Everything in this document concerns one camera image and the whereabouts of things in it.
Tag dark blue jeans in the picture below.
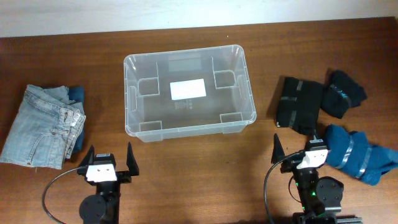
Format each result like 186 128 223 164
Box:
68 86 85 154

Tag white label in bin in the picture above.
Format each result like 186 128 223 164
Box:
170 79 206 100

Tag black rolled garment with tape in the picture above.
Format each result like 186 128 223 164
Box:
321 70 368 119

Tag clear plastic storage bin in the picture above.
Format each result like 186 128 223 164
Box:
123 45 257 142

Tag light blue jeans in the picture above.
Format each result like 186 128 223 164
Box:
1 85 86 169

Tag black garment with tape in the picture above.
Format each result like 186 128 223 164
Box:
276 77 324 136
321 70 368 119

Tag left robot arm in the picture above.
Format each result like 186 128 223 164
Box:
77 143 139 224

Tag black aluminium rail base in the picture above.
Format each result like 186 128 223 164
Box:
292 213 363 224

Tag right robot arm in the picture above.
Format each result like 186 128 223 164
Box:
271 134 344 223

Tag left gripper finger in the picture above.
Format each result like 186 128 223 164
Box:
126 142 139 176
79 145 95 167

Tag blue rolled garment with tape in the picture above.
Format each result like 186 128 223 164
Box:
324 124 397 186

